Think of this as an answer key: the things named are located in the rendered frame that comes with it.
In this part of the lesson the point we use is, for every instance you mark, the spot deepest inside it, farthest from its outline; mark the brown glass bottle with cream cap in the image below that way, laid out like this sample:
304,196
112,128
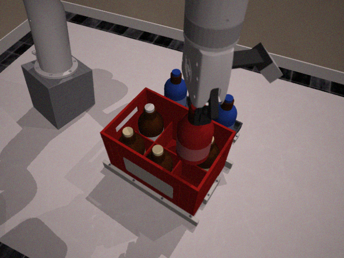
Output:
214,152

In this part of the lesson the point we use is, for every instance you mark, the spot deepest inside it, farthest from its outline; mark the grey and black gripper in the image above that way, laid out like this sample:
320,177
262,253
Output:
206,72

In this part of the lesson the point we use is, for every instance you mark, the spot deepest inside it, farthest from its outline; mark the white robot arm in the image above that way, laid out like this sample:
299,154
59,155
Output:
207,23

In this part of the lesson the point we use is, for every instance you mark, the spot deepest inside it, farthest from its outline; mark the red-labeled bottle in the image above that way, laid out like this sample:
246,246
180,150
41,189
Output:
193,143

